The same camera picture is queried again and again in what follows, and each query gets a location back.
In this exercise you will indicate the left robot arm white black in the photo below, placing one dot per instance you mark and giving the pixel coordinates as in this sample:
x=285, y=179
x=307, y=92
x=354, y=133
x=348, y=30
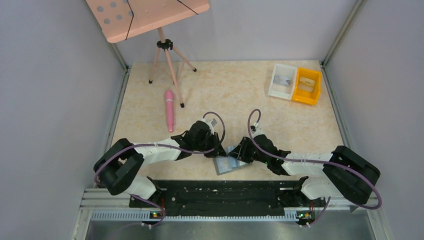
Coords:
x=118, y=168

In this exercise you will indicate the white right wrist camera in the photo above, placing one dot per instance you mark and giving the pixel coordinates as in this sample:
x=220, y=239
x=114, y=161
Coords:
x=256, y=130

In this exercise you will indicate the grey-green leather card holder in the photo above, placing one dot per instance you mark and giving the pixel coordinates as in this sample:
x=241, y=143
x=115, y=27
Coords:
x=228, y=164

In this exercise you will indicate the card in yellow bin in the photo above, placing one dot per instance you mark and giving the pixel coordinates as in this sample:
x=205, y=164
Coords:
x=307, y=84

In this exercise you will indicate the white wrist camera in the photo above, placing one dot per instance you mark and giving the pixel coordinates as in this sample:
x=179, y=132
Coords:
x=210, y=122
x=256, y=130

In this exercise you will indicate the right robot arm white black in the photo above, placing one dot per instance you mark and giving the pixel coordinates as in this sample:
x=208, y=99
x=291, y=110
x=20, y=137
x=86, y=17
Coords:
x=340, y=173

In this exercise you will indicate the yellow plastic bin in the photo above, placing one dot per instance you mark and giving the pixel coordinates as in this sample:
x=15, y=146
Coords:
x=304, y=97

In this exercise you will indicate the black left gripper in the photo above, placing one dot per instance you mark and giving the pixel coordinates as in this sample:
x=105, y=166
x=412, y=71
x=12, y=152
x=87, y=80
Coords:
x=214, y=138

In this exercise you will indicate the card in white bin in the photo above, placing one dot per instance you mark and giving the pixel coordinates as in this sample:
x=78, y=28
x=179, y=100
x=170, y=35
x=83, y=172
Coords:
x=282, y=80

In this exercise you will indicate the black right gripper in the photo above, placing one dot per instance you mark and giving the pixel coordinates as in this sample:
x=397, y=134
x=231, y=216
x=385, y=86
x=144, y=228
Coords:
x=240, y=151

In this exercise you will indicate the white plastic bin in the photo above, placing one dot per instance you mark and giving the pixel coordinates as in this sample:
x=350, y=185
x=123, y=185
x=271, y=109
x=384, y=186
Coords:
x=279, y=91

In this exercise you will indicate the pink cylindrical bottle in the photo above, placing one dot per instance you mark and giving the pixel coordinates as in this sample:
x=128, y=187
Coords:
x=169, y=107

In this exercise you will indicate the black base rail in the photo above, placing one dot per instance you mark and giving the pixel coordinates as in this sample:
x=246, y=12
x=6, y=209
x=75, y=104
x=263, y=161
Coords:
x=228, y=198

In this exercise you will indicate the aluminium frame rail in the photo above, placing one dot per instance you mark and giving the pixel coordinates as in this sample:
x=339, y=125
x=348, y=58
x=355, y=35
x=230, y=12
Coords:
x=98, y=204

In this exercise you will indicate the pink music stand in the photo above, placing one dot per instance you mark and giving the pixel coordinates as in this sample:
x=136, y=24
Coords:
x=120, y=20

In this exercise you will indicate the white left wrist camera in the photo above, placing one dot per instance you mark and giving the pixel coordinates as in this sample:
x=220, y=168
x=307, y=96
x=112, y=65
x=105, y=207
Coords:
x=210, y=122

